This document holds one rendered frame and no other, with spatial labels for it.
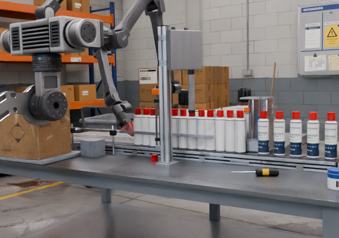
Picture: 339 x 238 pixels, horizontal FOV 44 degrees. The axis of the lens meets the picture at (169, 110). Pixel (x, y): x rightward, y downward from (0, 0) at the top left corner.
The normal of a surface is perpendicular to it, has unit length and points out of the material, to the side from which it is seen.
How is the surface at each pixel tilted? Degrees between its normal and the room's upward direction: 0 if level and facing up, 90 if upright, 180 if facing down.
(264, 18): 90
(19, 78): 90
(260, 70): 90
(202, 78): 90
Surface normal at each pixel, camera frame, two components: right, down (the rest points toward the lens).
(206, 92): 0.85, 0.03
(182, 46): 0.42, 0.07
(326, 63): -0.59, 0.07
